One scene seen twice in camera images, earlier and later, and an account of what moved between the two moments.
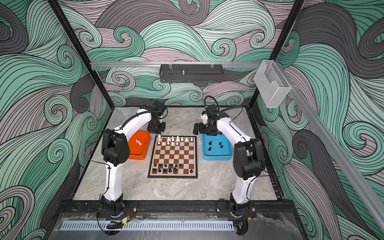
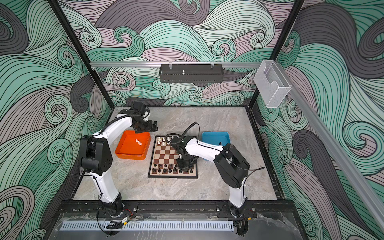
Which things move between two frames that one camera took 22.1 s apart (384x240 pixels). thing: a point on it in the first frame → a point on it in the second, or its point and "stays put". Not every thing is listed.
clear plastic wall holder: x=272 y=84 stays put
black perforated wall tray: x=191 y=73 stays put
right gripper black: x=202 y=130 → x=182 y=168
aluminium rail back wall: x=167 y=64 stays put
